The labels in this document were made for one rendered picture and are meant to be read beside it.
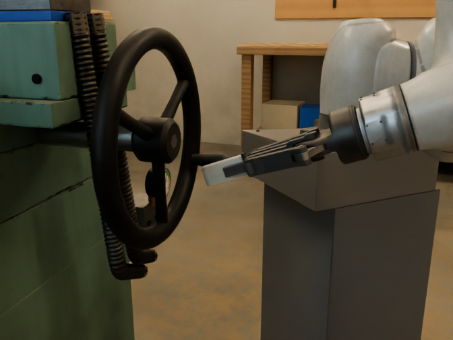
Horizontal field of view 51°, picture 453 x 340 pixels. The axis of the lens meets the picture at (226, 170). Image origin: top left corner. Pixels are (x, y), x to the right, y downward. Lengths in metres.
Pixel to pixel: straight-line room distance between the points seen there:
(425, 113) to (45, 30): 0.45
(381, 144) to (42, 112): 0.41
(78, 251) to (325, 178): 0.49
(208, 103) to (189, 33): 0.61
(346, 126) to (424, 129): 0.09
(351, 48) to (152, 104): 3.48
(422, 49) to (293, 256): 0.55
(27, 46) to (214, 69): 3.59
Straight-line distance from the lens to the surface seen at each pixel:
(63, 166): 0.77
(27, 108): 0.61
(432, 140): 0.64
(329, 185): 0.98
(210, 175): 0.71
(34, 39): 0.61
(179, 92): 0.70
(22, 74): 0.63
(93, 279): 0.89
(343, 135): 0.63
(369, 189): 1.05
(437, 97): 0.62
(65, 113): 0.61
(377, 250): 1.13
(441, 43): 0.82
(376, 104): 0.63
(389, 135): 0.62
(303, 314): 1.21
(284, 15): 3.95
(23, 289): 0.74
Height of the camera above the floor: 0.95
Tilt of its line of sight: 16 degrees down
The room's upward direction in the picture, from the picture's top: straight up
